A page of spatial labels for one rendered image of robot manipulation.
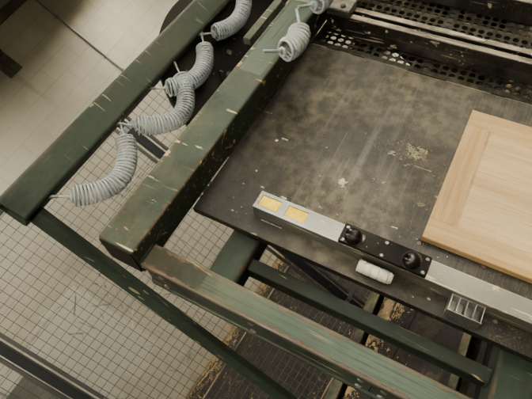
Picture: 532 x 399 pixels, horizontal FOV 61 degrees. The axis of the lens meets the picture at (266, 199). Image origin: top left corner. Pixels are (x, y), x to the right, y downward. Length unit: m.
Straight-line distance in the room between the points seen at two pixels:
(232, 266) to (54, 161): 0.67
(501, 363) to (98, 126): 1.27
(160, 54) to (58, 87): 4.16
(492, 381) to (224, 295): 0.57
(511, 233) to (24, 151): 5.13
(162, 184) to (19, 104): 4.77
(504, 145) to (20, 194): 1.33
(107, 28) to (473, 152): 5.28
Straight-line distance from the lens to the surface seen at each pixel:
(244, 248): 1.12
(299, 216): 1.07
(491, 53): 1.49
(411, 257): 0.91
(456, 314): 1.04
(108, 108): 1.59
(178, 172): 1.11
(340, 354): 0.94
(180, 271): 1.03
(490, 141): 1.32
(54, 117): 5.73
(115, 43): 6.04
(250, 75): 1.30
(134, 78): 1.66
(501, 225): 1.18
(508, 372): 1.10
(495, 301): 1.06
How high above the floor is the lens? 1.91
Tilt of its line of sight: 13 degrees down
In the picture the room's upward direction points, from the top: 51 degrees counter-clockwise
